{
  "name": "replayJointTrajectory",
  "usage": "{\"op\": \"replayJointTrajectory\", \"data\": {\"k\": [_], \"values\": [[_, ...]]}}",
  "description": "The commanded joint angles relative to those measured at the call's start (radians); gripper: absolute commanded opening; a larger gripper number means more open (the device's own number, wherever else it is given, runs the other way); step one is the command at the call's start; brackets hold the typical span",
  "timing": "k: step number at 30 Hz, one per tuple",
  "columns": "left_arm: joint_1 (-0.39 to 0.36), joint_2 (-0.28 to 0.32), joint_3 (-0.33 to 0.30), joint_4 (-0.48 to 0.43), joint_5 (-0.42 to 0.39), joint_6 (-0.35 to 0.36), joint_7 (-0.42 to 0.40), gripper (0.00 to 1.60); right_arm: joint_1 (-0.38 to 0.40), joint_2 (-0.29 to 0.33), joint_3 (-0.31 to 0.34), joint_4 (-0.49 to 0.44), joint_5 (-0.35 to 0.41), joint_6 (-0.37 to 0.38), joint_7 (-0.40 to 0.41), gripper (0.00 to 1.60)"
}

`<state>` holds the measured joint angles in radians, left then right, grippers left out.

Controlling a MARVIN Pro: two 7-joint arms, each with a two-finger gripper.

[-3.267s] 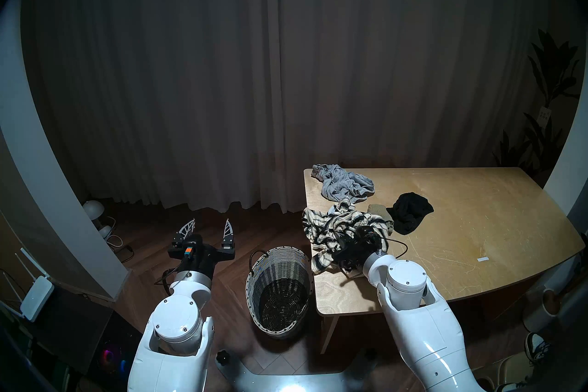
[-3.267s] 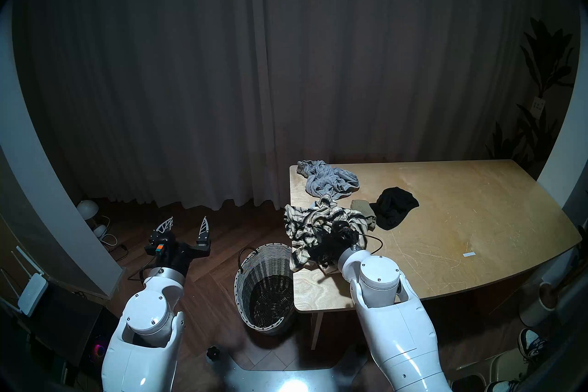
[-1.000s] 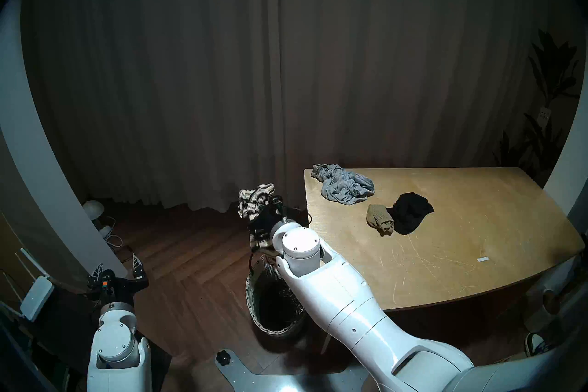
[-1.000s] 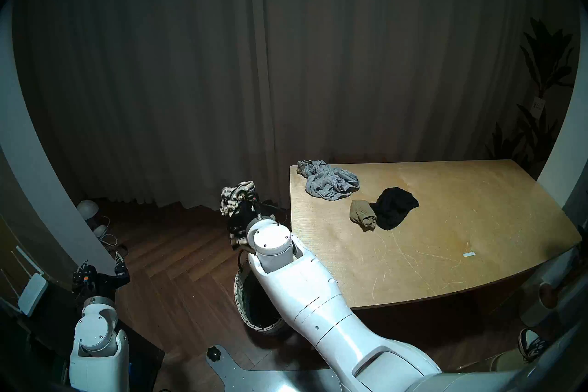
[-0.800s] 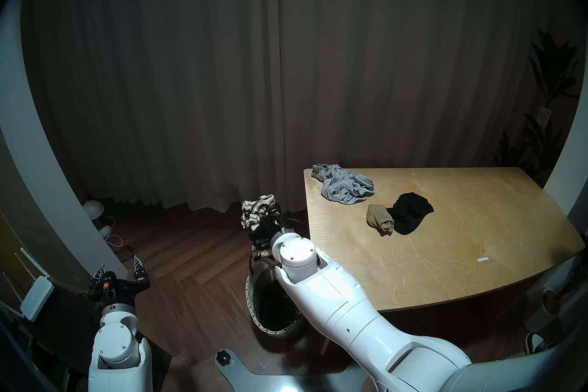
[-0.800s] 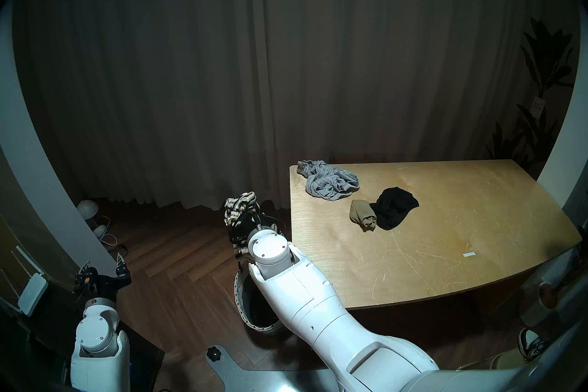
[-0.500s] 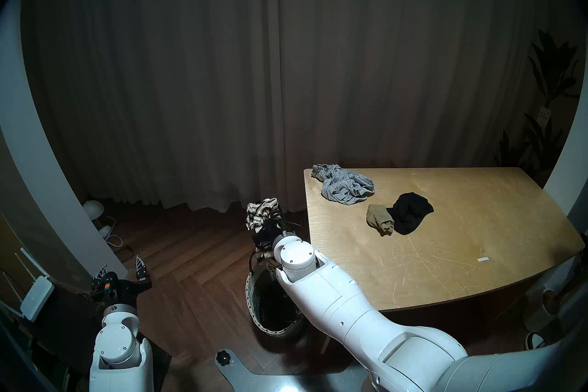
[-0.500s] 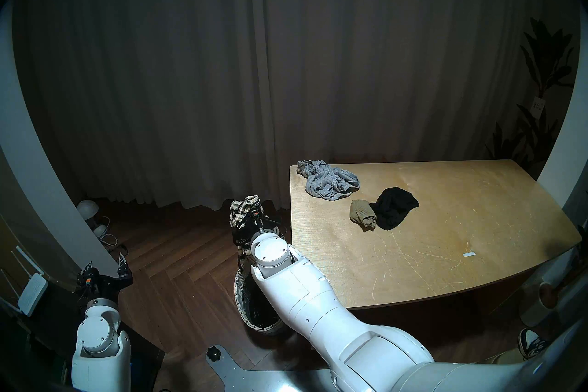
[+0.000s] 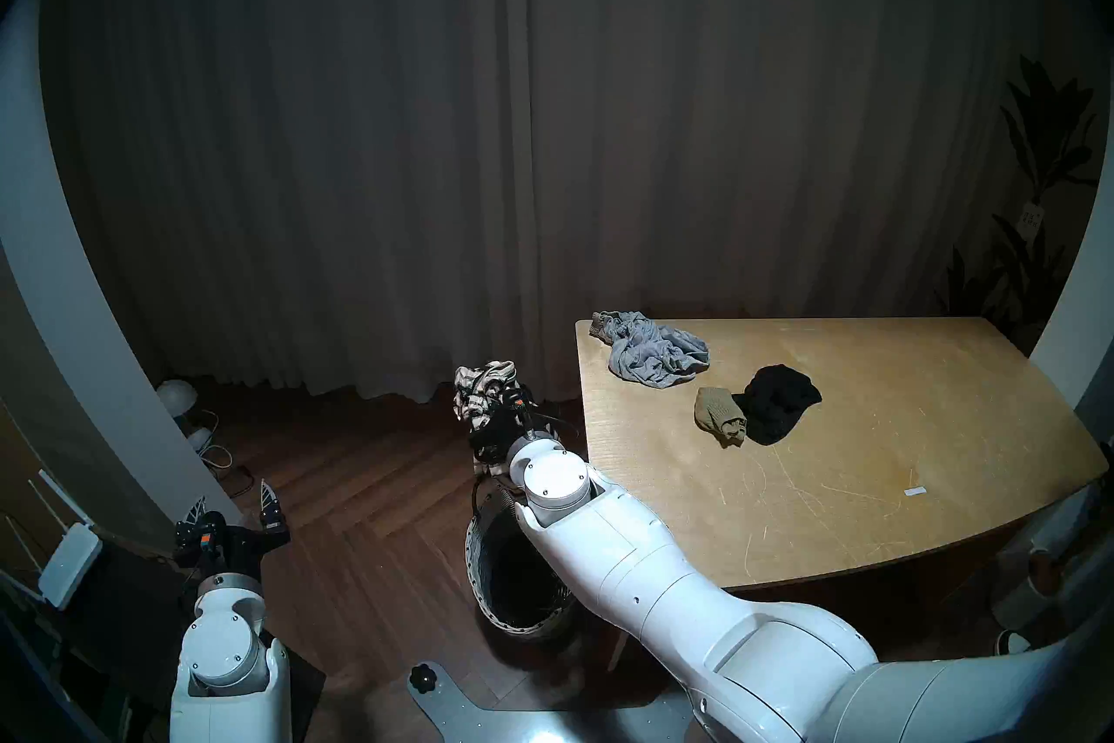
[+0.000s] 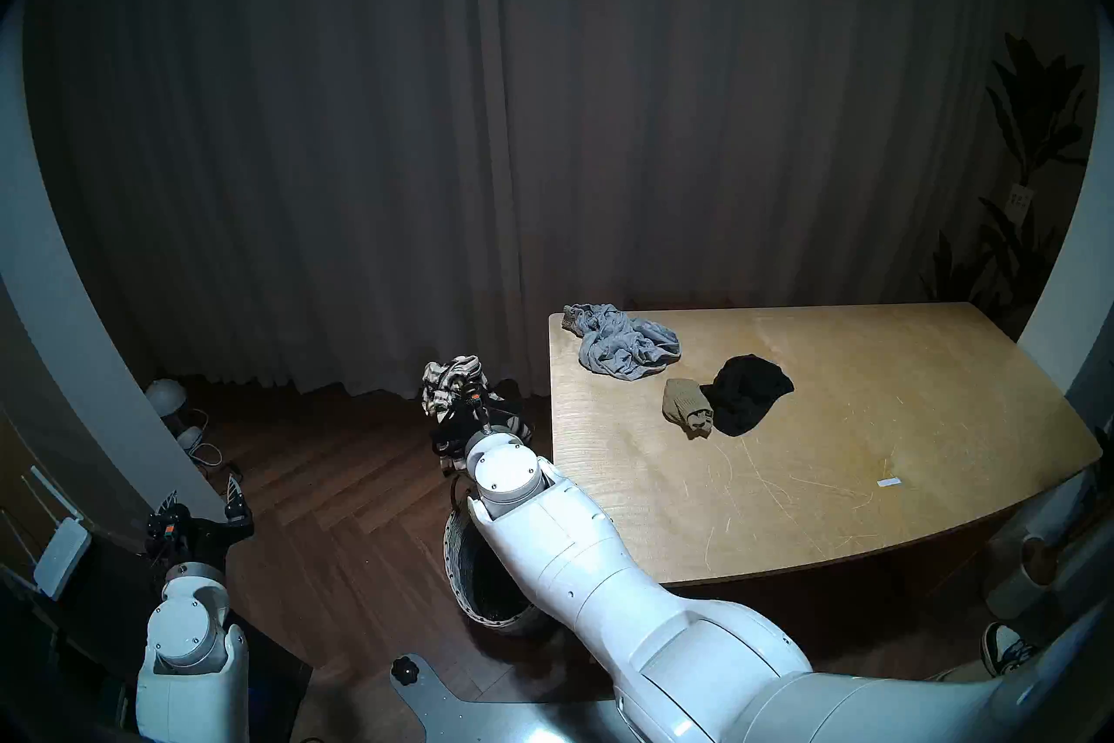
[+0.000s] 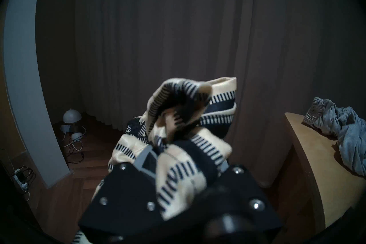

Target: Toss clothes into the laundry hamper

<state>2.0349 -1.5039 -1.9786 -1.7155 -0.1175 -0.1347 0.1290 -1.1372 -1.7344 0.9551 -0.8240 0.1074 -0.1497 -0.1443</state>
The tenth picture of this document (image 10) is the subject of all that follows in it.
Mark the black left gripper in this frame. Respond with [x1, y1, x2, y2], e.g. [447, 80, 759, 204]
[144, 474, 255, 569]

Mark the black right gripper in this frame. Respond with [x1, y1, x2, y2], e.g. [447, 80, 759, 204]
[452, 394, 534, 447]

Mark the black white striped garment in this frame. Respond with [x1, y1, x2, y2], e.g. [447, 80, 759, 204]
[421, 355, 490, 457]

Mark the tan ribbed knit sock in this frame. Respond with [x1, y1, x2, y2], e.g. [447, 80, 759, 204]
[662, 377, 717, 440]

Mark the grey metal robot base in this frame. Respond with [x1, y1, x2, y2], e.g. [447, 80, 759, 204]
[389, 652, 629, 743]

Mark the woven wicker laundry hamper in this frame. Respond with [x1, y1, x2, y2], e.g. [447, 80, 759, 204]
[443, 471, 560, 637]

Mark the white mushroom lamp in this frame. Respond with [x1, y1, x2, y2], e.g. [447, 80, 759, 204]
[144, 378, 187, 421]

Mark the crumpled grey garment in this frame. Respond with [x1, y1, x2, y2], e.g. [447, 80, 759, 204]
[562, 303, 682, 383]

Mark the white wifi router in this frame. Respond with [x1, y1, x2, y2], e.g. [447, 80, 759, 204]
[0, 464, 93, 602]

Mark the black computer case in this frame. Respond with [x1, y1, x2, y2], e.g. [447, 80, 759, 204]
[231, 628, 313, 743]

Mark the long grey curtain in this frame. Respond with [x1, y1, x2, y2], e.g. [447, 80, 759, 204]
[22, 0, 1067, 401]

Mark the light wooden table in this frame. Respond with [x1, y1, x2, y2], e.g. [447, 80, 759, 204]
[548, 303, 1103, 587]

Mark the white cylindrical bin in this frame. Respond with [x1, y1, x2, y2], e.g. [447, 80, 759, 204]
[986, 534, 1059, 621]

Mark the black white sneaker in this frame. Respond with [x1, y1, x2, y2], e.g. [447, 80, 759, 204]
[981, 621, 1037, 678]

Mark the tall dark leafy plant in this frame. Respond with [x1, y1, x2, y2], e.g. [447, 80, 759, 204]
[921, 34, 1094, 335]

